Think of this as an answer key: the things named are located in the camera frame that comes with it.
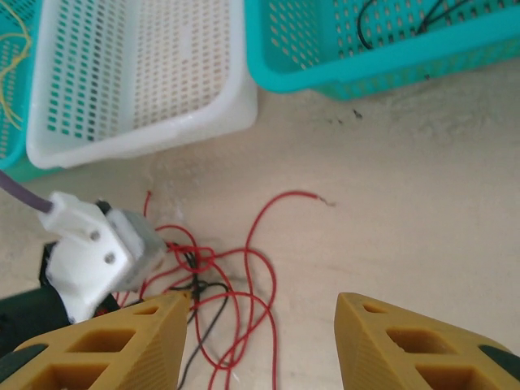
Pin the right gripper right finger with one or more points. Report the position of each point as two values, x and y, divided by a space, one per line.
406 353

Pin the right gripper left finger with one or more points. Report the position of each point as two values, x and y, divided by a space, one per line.
122 353

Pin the teal plastic basket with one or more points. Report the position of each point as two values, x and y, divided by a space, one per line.
284 40
12 162

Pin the white plastic basket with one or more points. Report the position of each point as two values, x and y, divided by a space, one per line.
142 134

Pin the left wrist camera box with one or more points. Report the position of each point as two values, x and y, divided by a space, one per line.
89 260

